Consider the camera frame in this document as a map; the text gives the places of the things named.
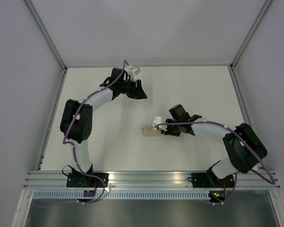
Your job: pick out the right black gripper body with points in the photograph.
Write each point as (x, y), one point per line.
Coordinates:
(173, 129)

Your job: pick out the beige cloth napkin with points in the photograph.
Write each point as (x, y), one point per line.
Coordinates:
(151, 132)

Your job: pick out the white slotted cable duct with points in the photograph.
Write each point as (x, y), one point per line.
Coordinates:
(124, 194)

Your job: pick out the aluminium frame post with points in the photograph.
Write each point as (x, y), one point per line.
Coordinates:
(246, 71)
(44, 32)

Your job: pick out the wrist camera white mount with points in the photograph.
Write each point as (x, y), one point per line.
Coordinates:
(159, 123)
(133, 72)

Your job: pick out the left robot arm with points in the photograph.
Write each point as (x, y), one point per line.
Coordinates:
(76, 122)

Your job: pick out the left aluminium frame post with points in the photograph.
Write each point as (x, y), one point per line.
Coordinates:
(44, 32)

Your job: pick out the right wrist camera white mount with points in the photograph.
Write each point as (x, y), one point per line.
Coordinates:
(159, 123)

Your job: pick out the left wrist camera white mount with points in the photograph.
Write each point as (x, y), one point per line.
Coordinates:
(133, 72)

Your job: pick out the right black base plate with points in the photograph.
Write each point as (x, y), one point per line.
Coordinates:
(207, 180)

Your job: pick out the aluminium front rail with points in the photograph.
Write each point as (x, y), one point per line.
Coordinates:
(141, 180)

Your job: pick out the right aluminium frame post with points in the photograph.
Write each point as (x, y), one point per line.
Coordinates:
(246, 71)

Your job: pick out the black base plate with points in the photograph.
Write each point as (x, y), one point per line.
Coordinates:
(207, 180)
(79, 180)

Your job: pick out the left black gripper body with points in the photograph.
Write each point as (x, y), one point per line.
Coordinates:
(129, 89)

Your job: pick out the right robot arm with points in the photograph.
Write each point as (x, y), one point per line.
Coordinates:
(243, 146)

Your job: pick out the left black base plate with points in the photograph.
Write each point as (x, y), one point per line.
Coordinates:
(79, 180)

